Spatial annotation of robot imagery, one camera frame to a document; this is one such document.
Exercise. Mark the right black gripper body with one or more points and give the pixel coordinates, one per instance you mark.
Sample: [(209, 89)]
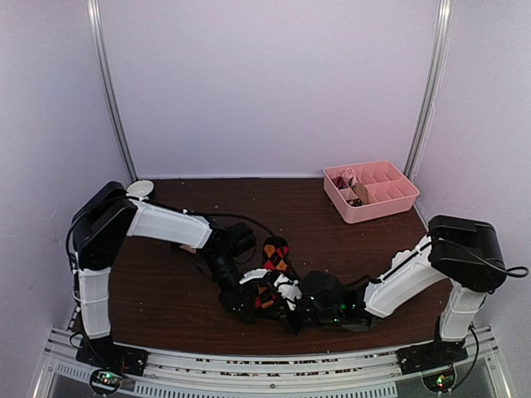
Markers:
[(328, 316)]

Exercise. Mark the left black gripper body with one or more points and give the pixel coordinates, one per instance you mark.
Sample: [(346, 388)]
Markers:
[(226, 295)]

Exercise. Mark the argyle black red orange sock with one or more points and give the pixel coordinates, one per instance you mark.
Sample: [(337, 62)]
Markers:
[(275, 257)]

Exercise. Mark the striped beige green sock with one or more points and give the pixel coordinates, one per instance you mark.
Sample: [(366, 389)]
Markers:
[(187, 248)]

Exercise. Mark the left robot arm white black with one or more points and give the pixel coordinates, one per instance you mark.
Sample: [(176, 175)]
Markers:
[(94, 240)]

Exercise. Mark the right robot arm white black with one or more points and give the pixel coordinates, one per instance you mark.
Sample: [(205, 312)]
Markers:
[(464, 251)]

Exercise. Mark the rolled socks in box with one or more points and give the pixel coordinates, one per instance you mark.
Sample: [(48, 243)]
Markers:
[(353, 191)]

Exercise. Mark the pink divided organizer box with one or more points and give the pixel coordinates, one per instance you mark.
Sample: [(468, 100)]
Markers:
[(389, 191)]

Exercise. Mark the dark bowl white inside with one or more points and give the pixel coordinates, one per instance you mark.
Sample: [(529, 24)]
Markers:
[(141, 189)]

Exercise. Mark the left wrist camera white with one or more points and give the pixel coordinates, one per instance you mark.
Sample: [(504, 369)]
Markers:
[(253, 274)]

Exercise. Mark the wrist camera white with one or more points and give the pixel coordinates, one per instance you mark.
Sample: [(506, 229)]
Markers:
[(289, 290), (253, 274)]

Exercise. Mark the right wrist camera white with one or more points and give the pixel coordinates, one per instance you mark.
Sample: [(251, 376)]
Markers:
[(289, 290)]

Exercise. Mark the right aluminium frame post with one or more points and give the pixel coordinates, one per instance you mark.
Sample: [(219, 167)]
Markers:
[(433, 80)]

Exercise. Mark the aluminium frame post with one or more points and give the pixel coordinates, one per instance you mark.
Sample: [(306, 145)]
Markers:
[(433, 80), (97, 31)]

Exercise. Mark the left aluminium frame post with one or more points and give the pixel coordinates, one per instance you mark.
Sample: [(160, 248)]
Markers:
[(97, 31)]

